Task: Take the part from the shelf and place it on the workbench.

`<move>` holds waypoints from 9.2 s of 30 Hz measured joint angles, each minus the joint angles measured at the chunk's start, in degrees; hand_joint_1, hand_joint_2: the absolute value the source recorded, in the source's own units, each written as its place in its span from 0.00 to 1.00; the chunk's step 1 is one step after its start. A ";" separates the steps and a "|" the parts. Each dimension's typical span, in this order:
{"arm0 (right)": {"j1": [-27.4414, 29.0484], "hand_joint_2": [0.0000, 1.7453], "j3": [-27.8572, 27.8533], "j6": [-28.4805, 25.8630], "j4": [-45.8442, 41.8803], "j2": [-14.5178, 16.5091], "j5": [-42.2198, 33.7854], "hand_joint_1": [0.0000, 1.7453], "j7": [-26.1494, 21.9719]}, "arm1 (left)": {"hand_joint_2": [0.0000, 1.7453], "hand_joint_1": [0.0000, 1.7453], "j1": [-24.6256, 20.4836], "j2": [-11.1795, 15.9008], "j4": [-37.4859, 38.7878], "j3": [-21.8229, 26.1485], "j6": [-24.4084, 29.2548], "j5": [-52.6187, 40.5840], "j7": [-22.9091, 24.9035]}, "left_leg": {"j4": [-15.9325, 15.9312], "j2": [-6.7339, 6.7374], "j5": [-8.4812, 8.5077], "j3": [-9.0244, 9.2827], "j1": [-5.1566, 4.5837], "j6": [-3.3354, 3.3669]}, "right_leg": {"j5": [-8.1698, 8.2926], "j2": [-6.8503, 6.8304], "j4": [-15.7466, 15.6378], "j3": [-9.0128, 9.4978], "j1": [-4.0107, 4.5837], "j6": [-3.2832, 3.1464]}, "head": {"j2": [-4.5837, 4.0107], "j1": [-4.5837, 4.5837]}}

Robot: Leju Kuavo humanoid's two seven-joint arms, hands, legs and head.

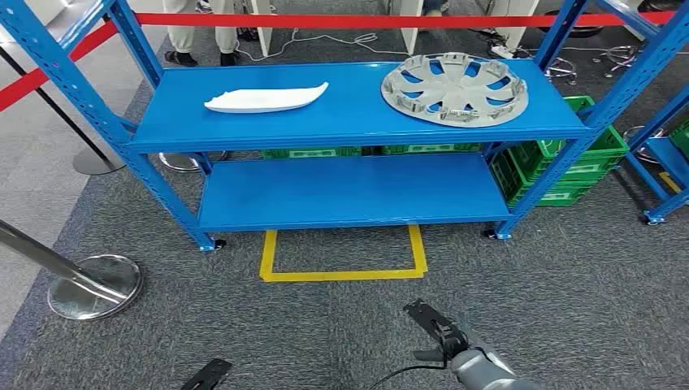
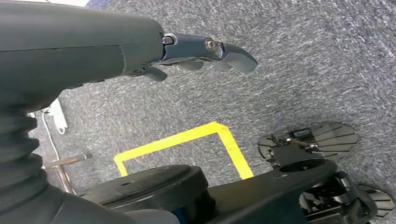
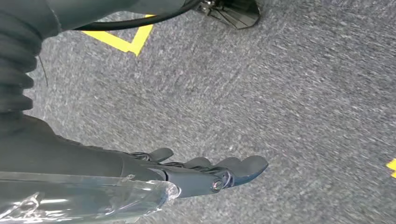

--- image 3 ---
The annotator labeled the thin black wire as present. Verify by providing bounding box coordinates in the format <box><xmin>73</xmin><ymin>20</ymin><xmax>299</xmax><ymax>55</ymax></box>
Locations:
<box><xmin>37</xmin><ymin>55</ymin><xmax>50</xmax><ymax>88</ymax></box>

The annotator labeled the black robot right foot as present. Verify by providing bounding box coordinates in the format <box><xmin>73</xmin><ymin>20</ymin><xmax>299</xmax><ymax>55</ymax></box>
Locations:
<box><xmin>195</xmin><ymin>0</ymin><xmax>261</xmax><ymax>30</ymax></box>

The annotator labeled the yellow floor tape square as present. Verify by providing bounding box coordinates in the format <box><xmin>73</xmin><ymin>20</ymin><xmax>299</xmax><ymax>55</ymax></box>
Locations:
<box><xmin>82</xmin><ymin>14</ymin><xmax>155</xmax><ymax>57</ymax></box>
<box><xmin>386</xmin><ymin>158</ymin><xmax>396</xmax><ymax>179</ymax></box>

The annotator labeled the black camera cable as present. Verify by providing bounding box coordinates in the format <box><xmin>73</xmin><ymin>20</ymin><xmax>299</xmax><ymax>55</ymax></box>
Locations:
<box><xmin>73</xmin><ymin>0</ymin><xmax>203</xmax><ymax>32</ymax></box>

